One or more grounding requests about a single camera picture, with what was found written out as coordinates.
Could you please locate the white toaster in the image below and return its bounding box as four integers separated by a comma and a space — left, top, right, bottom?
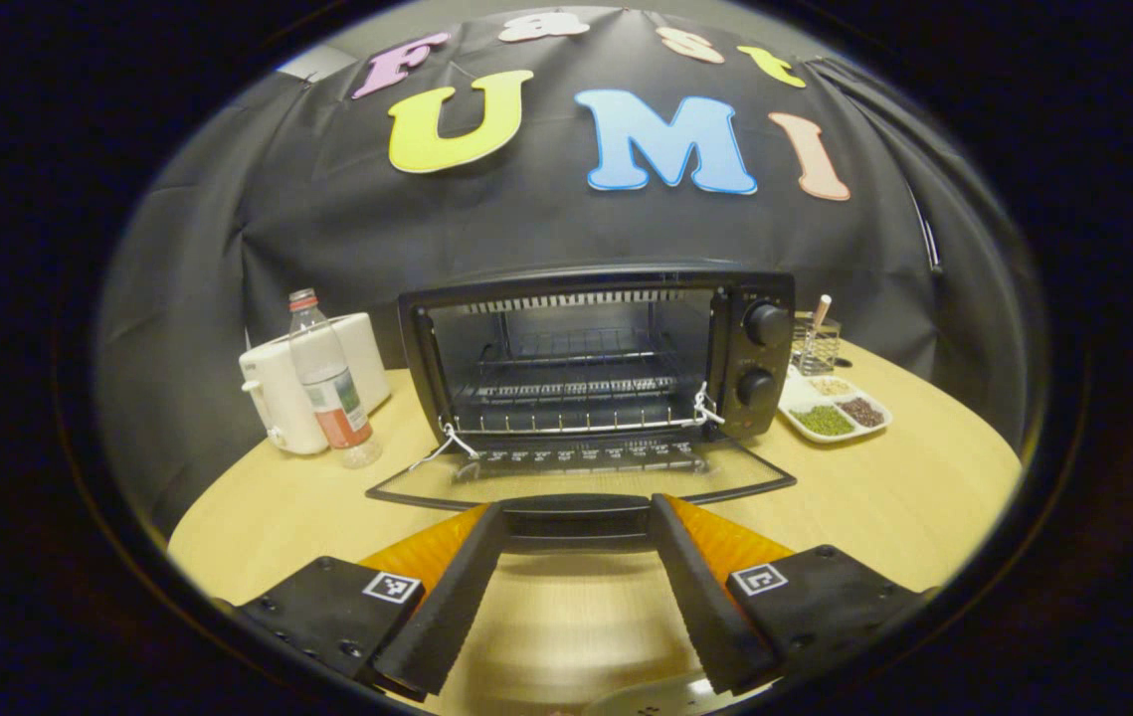
239, 312, 392, 456

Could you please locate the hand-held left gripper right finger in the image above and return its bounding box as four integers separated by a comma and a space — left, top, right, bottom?
648, 494, 927, 697

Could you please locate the clear plastic water bottle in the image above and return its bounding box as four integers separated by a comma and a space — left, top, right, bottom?
286, 288, 384, 469

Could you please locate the metal wire holder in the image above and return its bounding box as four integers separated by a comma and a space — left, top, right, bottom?
789, 310, 843, 378

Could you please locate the black electric oven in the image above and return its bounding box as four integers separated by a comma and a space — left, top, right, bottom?
365, 264, 799, 550

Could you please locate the black backdrop cloth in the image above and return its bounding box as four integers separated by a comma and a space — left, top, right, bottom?
94, 5, 1044, 538

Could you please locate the white divided bean dish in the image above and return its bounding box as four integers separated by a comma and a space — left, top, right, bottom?
777, 370, 894, 446

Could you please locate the cream food plate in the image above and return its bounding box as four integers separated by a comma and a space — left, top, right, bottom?
581, 671, 728, 716

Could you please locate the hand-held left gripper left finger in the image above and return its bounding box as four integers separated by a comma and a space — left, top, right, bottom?
231, 502, 510, 697

